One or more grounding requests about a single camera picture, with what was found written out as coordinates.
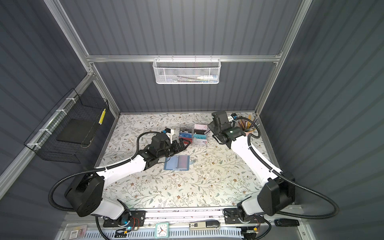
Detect black remote device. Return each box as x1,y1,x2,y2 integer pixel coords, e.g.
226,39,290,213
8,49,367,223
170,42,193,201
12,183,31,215
274,219,300,227

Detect blue leather card holder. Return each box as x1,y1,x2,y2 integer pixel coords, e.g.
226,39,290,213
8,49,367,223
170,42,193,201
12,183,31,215
164,155,195,171

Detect clear acrylic card display stand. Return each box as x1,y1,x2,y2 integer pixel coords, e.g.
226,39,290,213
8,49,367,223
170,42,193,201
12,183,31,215
179,124,211,146

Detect teal VIP card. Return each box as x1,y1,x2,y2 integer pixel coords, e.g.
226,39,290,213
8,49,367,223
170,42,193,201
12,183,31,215
194,134,207,140

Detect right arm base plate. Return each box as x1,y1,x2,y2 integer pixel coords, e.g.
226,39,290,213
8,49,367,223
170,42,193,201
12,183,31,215
222,208,265,225

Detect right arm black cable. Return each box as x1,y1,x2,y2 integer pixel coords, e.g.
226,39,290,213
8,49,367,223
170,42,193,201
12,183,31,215
235,116,340,220

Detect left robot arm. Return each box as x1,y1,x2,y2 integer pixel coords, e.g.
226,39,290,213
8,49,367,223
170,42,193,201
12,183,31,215
65,132,191,220

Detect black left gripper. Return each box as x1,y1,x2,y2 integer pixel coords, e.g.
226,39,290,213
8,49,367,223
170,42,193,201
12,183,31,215
157,137,191,160

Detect grey black handheld device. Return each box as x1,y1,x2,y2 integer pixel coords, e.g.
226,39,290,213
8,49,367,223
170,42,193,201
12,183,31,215
189,220,221,231

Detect small label packet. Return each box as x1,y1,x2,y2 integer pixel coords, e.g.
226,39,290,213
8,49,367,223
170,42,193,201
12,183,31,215
68,225,88,240

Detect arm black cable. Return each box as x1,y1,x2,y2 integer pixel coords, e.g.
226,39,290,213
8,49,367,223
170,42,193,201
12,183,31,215
235,116,340,220
47,131,161,212

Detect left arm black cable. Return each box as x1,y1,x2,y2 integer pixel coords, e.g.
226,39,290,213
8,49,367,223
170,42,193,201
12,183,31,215
47,131,161,212

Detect small white desk clock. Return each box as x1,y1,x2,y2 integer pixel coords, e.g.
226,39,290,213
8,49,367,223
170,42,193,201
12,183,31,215
155,223,170,239

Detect blue VIP card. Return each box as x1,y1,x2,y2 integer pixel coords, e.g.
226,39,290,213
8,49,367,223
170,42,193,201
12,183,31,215
179,133,193,139

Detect white wire mesh basket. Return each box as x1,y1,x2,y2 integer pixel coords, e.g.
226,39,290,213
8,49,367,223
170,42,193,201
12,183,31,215
153,59,222,85

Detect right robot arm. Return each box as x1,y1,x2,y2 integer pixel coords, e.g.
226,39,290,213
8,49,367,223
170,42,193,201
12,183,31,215
209,111,296,216

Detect pink VIP card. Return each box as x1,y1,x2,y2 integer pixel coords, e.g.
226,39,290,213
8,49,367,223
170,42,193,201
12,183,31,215
194,124,209,131

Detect black VIP logo card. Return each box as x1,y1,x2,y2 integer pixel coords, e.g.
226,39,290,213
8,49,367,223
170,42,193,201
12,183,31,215
180,128,194,134

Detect markers in mesh basket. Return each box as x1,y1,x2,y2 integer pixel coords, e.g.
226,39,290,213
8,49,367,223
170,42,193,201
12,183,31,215
173,75,219,84

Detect black wire wall basket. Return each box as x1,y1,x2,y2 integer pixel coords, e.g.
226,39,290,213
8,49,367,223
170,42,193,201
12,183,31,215
24,92,110,164

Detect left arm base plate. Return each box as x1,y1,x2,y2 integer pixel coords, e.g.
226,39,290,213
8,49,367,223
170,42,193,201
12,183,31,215
103,211,147,229

